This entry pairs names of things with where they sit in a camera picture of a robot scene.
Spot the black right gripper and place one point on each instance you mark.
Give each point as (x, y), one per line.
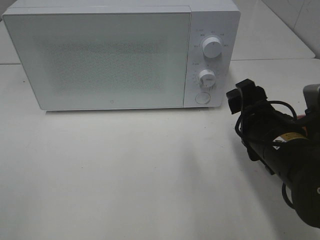
(260, 120)

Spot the round door release button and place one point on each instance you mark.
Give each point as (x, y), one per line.
(203, 98)

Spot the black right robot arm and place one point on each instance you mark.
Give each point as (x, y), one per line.
(288, 145)

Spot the white lower timer knob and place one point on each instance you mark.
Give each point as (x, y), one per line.
(207, 78)

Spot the white upper power knob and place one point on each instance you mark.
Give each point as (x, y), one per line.
(211, 47)

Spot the white microwave oven body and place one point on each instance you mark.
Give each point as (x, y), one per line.
(208, 18)

